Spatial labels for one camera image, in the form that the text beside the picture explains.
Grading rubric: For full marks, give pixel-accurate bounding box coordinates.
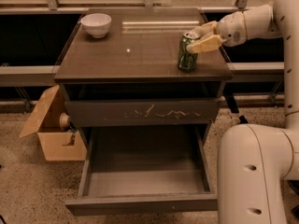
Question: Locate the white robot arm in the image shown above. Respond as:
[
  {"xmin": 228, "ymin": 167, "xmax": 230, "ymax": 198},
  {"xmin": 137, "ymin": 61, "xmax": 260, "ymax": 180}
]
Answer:
[{"xmin": 187, "ymin": 0, "xmax": 299, "ymax": 224}]

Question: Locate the open grey middle drawer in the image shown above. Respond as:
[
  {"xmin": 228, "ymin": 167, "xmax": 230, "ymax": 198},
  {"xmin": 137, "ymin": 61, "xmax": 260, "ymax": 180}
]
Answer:
[{"xmin": 65, "ymin": 125, "xmax": 217, "ymax": 216}]

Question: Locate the black metal stand leg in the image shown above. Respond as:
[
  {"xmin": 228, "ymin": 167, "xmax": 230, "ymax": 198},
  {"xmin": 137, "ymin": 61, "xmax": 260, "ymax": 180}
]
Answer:
[{"xmin": 223, "ymin": 91, "xmax": 249, "ymax": 124}]

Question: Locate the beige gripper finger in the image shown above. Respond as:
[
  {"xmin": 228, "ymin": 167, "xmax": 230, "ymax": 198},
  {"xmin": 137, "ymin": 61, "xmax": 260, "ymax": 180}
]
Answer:
[
  {"xmin": 193, "ymin": 21, "xmax": 218, "ymax": 36},
  {"xmin": 186, "ymin": 35, "xmax": 222, "ymax": 53}
]

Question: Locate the green soda can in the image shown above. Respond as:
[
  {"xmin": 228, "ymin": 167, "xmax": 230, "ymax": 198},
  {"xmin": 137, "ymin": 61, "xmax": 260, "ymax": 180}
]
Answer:
[{"xmin": 178, "ymin": 31, "xmax": 198, "ymax": 72}]

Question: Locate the white ceramic bowl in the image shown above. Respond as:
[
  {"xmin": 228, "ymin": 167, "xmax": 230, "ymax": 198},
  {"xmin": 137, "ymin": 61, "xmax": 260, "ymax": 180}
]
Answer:
[{"xmin": 80, "ymin": 13, "xmax": 112, "ymax": 38}]

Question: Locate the scratched grey top drawer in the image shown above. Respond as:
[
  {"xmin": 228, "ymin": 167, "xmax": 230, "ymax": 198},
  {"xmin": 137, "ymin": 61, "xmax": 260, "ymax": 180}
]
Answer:
[{"xmin": 64, "ymin": 99, "xmax": 220, "ymax": 127}]

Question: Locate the grey metal railing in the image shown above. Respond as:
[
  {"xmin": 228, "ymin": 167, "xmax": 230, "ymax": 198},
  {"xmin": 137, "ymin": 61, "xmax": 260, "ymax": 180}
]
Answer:
[{"xmin": 0, "ymin": 62, "xmax": 284, "ymax": 87}]

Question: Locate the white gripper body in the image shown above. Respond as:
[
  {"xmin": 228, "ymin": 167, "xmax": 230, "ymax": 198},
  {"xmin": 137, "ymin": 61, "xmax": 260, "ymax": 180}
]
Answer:
[{"xmin": 217, "ymin": 11, "xmax": 247, "ymax": 47}]

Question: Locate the open cardboard box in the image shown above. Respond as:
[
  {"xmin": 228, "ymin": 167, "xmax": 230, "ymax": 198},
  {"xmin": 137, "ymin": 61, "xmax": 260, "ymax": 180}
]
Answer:
[{"xmin": 20, "ymin": 85, "xmax": 87, "ymax": 161}]

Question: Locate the dark grey drawer cabinet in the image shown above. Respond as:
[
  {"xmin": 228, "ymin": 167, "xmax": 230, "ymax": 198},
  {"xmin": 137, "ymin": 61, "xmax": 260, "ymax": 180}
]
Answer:
[{"xmin": 55, "ymin": 7, "xmax": 232, "ymax": 141}]

